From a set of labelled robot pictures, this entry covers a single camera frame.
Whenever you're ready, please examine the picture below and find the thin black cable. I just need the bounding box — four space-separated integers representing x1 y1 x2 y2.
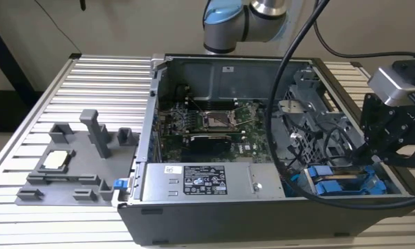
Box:
313 0 415 59

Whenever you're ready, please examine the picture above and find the black PC case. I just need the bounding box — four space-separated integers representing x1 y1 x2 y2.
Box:
117 53 415 246

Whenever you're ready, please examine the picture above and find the silver CPU chip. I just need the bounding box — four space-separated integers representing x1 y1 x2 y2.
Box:
43 150 71 169

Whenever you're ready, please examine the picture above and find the green motherboard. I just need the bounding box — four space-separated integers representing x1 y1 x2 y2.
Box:
158 100 277 164

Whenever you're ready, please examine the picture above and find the CPU socket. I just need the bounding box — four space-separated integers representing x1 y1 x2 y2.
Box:
199 109 237 130

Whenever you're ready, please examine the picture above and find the hard disk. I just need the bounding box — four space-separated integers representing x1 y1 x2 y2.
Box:
306 164 389 196

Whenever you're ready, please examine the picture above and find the blue case latch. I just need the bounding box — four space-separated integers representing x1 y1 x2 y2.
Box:
113 178 129 191

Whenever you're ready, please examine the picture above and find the thick black cable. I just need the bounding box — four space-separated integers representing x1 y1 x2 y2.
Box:
265 0 415 210

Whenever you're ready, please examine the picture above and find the black disk wire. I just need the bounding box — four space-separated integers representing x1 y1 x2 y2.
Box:
320 126 361 168

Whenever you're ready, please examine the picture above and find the black graphics card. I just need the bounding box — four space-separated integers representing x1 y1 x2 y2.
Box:
183 131 246 157

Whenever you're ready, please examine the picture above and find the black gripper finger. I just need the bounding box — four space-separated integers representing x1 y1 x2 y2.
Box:
352 137 385 166
384 146 415 169

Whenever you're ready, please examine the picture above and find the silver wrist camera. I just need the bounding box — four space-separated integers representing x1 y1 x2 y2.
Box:
368 66 415 106

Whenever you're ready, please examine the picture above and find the grey parts rack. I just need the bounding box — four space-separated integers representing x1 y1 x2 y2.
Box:
15 108 143 207

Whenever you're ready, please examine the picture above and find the silver power supply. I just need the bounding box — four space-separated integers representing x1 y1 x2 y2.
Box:
138 162 288 203

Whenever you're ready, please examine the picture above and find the metal drive cage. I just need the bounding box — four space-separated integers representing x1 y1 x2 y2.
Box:
273 66 368 169

